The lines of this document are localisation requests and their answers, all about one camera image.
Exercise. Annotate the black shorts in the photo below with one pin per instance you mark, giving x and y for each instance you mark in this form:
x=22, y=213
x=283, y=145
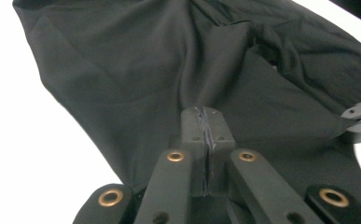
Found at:
x=122, y=62

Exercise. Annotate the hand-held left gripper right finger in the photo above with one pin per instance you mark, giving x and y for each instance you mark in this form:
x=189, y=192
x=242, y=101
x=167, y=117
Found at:
x=220, y=140

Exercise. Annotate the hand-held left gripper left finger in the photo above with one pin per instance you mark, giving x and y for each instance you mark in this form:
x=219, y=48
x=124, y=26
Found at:
x=193, y=140

